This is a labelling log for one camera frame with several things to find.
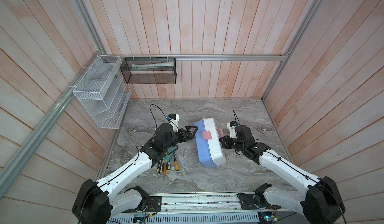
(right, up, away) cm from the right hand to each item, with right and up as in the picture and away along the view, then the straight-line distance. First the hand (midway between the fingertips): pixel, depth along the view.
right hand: (219, 139), depth 84 cm
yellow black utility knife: (-34, -16, 0) cm, 38 cm away
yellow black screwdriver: (-25, -15, +2) cm, 29 cm away
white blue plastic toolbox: (-6, -3, -8) cm, 10 cm away
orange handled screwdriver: (-31, -18, 0) cm, 36 cm away
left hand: (-15, +5, -9) cm, 18 cm away
